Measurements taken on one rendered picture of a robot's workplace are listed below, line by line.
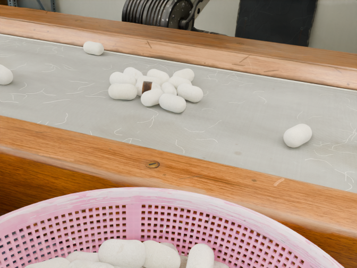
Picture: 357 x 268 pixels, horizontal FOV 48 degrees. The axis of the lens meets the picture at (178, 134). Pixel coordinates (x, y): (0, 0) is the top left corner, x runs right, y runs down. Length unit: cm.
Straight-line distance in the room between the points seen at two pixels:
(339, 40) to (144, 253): 235
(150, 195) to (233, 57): 39
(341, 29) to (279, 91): 198
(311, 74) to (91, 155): 39
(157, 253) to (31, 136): 16
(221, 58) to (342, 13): 193
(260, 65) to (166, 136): 26
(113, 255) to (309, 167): 21
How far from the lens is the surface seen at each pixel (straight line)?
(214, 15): 265
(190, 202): 29
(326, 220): 30
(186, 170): 32
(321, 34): 255
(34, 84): 56
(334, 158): 43
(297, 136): 42
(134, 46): 68
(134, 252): 28
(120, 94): 49
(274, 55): 65
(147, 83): 50
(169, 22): 90
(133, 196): 29
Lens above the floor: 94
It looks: 28 degrees down
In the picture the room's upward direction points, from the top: 4 degrees clockwise
